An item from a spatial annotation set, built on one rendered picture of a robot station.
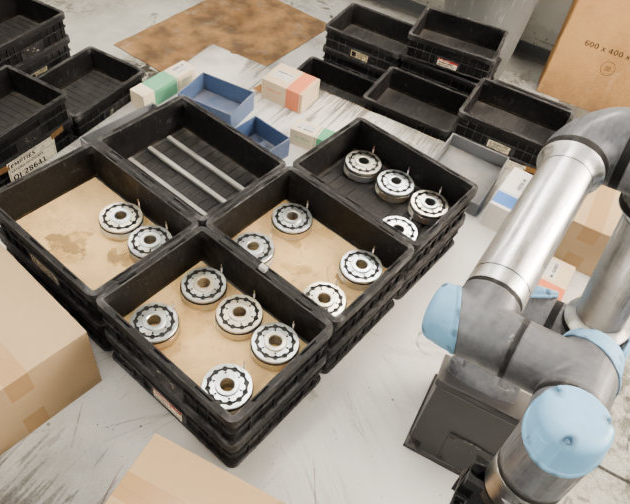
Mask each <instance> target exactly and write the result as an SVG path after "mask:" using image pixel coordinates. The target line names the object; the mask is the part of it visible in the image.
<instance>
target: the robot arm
mask: <svg viewBox="0 0 630 504"><path fill-rule="evenodd" d="M536 166H537V170H536V172H535V174H534V175H533V177H532V178H531V180H530V181H529V183H528V185H527V186H526V188H525V189H524V191H523V192H522V194H521V196H520V197H519V199H518V200H517V202H516V203H515V205H514V207H513V208H512V210H511V211H510V213H509V214H508V216H507V218H506V219H505V221H504V222H503V224H502V225H501V227H500V228H499V230H498V232H497V233H496V235H495V236H494V238H493V239H492V241H491V243H490V244H489V246H488V247H487V249H486V250H485V252H484V254H483V255H482V257H481V258H480V260H479V261H478V263H477V265H476V266H475V268H474V269H473V271H472V272H471V274H470V276H469V277H468V279H467V280H466V282H465V284H464V285H463V287H462V286H461V285H455V284H452V283H449V282H447V283H444V284H442V285H441V287H440V288H438V289H437V291H436V292H435V294H434V295H433V297H432V299H431V301H430V303H429V305H428V307H427V309H426V311H425V314H424V317H423V320H422V325H421V330H422V333H423V335H424V336H425V337H426V338H427V339H429V340H430V341H432V342H433V343H434V344H436V345H437V346H439V347H441V348H443V349H444V350H446V351H448V352H449V353H450V354H452V356H451V357H450V359H449V361H448V363H447V365H446V369H447V371H448V372H449V373H450V374H451V375H452V376H454V377H455V378H456V379H458V380H459V381H461V382H462V383H464V384H466V385H467V386H469V387H471V388H472V389H474V390H476V391H478V392H480V393H482V394H484V395H486V396H489V397H491V398H493V399H496V400H499V401H502V402H505V403H509V404H515V403H516V401H517V399H518V397H519V395H520V391H521V389H522V390H523V391H525V392H527V393H529V394H531V395H532V397H531V399H530V402H529V404H528V406H527V408H526V410H525V412H524V414H523V416H522V418H521V420H520V422H519V423H518V425H517V426H516V428H515V429H514V431H513V432H512V433H511V435H510V436H509V437H508V439H507V440H506V441H505V443H504V444H503V446H502V447H501V448H500V449H499V451H498V452H497V453H496V455H495V456H494V457H493V459H492V460H491V462H489V461H487V460H486V459H484V458H482V457H480V456H479V455H477V456H476V457H475V459H474V460H473V461H472V463H471V464H470V466H469V467H468V469H466V468H465V469H464V470H463V472H462V473H461V474H460V476H459V477H458V479H457V480H456V482H455V483H454V484H453V486H452V488H451V489H452V490H454V491H455V492H454V494H453V496H452V499H451V501H450V503H449V504H557V503H558V502H559V501H560V500H561V499H562V498H563V497H565V496H566V495H567V494H568V493H569V492H570V491H571V490H572V489H573V488H574V487H575V486H576V485H577V484H578V483H579V482H580V481H581V480H582V479H583V478H584V477H585V476H586V475H587V474H588V473H590V472H591V471H593V470H594V469H595V468H596V467H597V466H598V465H599V464H600V463H601V461H602V460H603V458H604V456H605V454H606V452H607V451H608V450H609V449H610V447H611V446H612V444H613V441H614V436H615V429H614V427H613V424H612V418H611V415H610V411H611V409H612V406H613V403H614V400H615V398H616V397H617V396H618V394H619V392H620V389H621V383H622V377H623V373H624V367H625V361H626V359H627V357H628V356H629V354H630V322H629V318H630V107H612V108H605V109H601V110H597V111H593V112H590V113H588V114H585V115H583V116H580V117H578V118H576V119H574V120H572V121H571V122H569V123H568V124H566V125H564V126H563V127H562V128H560V129H559V130H558V131H557V132H555V133H554V134H553V135H552V136H551V137H550V138H549V139H548V141H547V142H546V143H545V145H544V146H543V148H542V149H541V151H540V153H539V154H538V157H537V161H536ZM601 185H604V186H607V187H608V188H611V189H614V190H616V191H619V192H621V193H620V195H619V199H618V203H619V207H620V209H621V211H622V212H623V213H622V215H621V217H620V219H619V221H618V223H617V225H616V227H615V229H614V231H613V233H612V235H611V237H610V239H609V241H608V243H607V245H606V247H605V249H604V251H603V253H602V255H601V257H600V259H599V261H598V263H597V265H596V267H595V269H594V271H593V273H592V275H591V277H590V279H589V281H588V283H587V285H586V287H585V289H584V291H583V293H582V295H581V296H580V297H577V298H574V299H572V300H571V301H570V302H569V303H568V304H567V303H564V302H562V301H560V300H558V299H557V298H558V297H559V296H558V294H559V293H558V291H555V290H552V289H549V288H546V287H543V286H539V285H537V284H538V282H539V281H540V279H541V277H542V275H543V273H544V272H545V270H546V268H547V266H548V264H549V263H550V261H551V259H552V257H553V255H554V254H555V252H556V250H557V248H558V246H559V245H560V243H561V241H562V239H563V237H564V236H565V234H566V232H567V230H568V228H569V227H570V225H571V223H572V221H573V219H574V218H575V216H576V214H577V212H578V210H579V209H580V207H581V205H582V203H583V201H584V200H585V198H586V196H587V194H590V193H592V192H594V191H595V190H597V189H598V188H599V187H600V186H601Z"/></svg>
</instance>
